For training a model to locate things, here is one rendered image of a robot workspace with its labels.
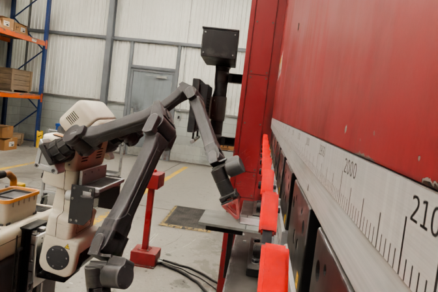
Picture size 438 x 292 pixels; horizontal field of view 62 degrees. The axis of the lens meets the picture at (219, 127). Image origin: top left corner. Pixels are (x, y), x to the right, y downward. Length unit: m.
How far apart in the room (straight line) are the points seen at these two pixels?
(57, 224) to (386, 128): 1.59
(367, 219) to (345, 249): 0.04
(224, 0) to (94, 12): 3.30
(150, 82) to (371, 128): 8.93
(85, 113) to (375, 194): 1.45
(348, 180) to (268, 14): 2.12
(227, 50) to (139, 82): 6.85
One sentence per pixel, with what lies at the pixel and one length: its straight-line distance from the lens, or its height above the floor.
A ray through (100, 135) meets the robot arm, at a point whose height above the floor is 1.28.
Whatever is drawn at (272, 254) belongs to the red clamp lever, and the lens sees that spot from 0.30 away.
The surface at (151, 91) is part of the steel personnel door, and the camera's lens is 9.06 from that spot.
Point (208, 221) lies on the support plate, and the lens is 1.38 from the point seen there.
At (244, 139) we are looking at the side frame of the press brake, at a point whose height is 1.25.
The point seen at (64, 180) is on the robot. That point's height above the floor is 1.04.
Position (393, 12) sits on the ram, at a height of 1.47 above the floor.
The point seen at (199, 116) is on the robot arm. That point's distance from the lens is 1.59.
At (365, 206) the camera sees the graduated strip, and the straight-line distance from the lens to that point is 0.19.
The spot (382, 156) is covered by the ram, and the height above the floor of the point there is 1.41.
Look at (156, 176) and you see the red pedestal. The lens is 3.11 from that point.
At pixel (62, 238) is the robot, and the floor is 0.81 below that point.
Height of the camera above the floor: 1.42
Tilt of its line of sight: 3 degrees down
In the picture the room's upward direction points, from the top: 7 degrees clockwise
